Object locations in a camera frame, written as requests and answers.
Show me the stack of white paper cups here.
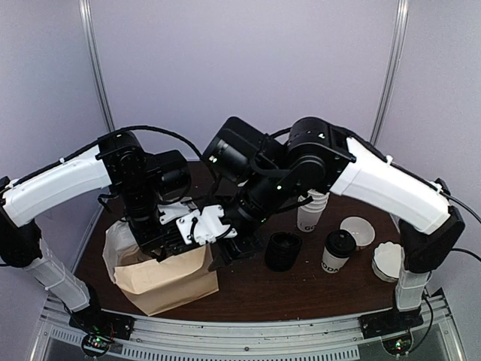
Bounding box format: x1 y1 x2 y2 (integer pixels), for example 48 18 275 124
297 190 330 232

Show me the brown paper bag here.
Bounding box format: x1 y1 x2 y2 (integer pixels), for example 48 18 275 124
102 221 219 316

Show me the black cup lid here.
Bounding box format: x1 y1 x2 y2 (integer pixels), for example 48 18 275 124
325 229 357 259

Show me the aluminium front rail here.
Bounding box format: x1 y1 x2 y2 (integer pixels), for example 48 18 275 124
37 293 459 361

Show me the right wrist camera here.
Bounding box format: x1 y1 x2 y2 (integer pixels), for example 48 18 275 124
176 205 237 246

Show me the white paper coffee cup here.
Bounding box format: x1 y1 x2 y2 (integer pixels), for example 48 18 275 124
321 249 349 274

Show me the stack of black lids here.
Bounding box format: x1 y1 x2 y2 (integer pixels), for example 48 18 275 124
265 232 302 272

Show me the metal wall post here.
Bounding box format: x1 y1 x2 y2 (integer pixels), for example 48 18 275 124
79 0 115 132
370 0 410 145

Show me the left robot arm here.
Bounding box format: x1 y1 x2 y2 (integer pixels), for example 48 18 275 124
1 126 192 334

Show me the left metal wall post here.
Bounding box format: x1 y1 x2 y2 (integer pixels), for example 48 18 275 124
79 0 115 132

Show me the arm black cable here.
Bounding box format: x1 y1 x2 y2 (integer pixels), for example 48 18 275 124
446 193 481 260
7 126 206 189

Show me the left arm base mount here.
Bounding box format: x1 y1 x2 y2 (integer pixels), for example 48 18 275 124
64 306 135 359

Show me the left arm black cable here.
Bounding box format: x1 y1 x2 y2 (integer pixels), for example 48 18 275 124
7 126 206 189

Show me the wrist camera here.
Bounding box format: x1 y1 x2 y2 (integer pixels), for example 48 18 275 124
176 205 237 246
158 201 198 227

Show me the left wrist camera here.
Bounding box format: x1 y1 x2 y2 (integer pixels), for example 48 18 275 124
158 201 198 227

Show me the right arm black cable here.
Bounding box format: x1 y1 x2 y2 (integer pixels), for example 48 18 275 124
446 193 481 260

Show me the white round bowl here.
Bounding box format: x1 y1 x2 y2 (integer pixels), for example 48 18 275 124
340 217 376 250

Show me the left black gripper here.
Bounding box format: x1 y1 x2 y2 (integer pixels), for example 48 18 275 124
117 182 172 263

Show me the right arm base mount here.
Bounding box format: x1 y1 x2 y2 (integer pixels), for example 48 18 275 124
358 307 424 356

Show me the white scalloped bowl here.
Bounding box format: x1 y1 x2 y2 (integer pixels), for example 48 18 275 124
371 241 401 283

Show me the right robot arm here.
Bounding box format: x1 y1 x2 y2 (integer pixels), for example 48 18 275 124
201 117 465 332

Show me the right metal wall post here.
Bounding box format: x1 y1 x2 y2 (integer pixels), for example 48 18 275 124
370 0 410 145

